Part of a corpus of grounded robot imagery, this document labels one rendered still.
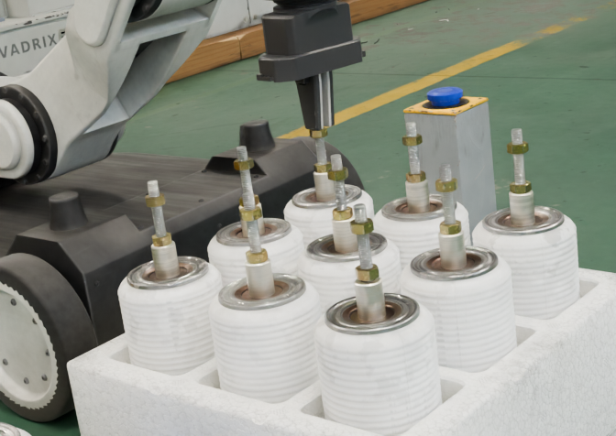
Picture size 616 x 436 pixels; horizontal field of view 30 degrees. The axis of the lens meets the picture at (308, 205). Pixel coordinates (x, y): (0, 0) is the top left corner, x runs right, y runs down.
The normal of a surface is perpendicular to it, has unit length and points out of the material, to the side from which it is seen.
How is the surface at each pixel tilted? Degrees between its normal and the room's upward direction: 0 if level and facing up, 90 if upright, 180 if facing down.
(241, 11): 90
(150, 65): 90
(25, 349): 90
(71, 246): 46
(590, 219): 0
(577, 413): 90
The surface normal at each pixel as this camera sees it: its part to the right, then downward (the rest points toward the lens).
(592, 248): -0.12, -0.95
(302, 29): 0.66, 0.14
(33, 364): -0.62, 0.30
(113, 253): 0.47, -0.59
